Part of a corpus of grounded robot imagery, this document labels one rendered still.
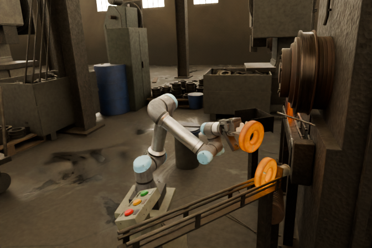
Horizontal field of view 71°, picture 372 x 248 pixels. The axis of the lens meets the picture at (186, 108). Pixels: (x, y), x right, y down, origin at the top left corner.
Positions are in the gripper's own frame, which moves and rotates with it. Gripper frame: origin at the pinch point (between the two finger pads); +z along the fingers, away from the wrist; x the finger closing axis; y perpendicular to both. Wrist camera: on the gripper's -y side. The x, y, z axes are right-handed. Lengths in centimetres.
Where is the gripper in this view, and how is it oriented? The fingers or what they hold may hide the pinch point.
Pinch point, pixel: (251, 132)
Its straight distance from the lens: 130.1
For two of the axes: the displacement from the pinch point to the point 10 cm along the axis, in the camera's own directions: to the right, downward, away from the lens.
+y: -1.8, -9.8, -0.5
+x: 8.0, -1.7, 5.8
